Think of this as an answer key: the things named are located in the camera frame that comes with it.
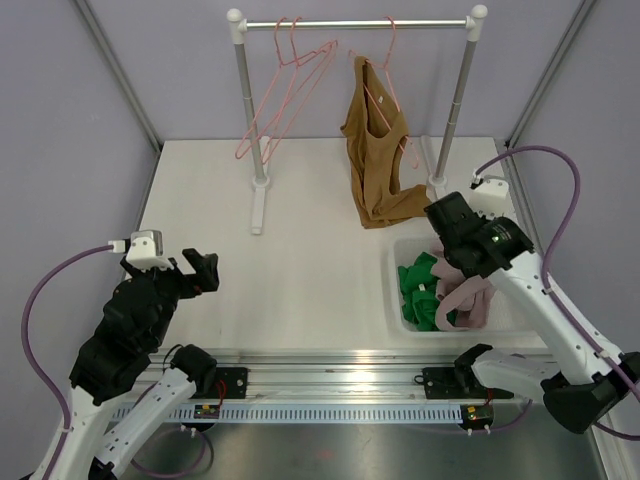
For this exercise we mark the brown tank top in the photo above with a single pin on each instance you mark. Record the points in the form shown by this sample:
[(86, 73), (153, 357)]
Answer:
[(376, 134)]

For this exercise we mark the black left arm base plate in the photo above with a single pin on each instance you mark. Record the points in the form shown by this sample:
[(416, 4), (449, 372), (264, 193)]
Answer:
[(230, 381)]

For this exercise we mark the aluminium mounting rail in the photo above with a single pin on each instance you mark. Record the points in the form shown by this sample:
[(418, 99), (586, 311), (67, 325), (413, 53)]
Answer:
[(325, 375)]

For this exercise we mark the white plastic basket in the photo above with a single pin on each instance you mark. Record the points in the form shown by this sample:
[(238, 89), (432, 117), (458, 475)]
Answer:
[(504, 319)]

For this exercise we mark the green tank top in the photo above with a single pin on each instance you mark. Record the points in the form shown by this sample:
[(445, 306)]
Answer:
[(423, 286)]

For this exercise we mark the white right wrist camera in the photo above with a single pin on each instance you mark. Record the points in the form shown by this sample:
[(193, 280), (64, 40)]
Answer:
[(489, 196)]

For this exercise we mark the white slotted cable duct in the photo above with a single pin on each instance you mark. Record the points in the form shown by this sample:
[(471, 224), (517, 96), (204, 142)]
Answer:
[(272, 413)]

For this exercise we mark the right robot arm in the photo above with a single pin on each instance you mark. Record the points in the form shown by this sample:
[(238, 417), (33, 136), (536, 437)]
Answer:
[(590, 376)]

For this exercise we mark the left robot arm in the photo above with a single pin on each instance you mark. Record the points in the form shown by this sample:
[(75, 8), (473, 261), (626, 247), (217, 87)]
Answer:
[(134, 324)]

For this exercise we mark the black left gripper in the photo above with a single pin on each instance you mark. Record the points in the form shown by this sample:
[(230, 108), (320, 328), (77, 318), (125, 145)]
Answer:
[(206, 278)]

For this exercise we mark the pink tank top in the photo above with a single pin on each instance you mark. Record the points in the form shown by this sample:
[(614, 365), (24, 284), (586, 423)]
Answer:
[(464, 303)]

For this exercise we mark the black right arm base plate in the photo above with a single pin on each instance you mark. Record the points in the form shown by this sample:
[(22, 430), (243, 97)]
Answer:
[(450, 383)]

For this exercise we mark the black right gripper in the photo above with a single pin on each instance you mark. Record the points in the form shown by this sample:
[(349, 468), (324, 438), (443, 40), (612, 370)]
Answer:
[(487, 222)]

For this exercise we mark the white clothes rack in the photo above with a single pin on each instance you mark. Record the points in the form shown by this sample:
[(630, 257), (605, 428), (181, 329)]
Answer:
[(414, 167)]

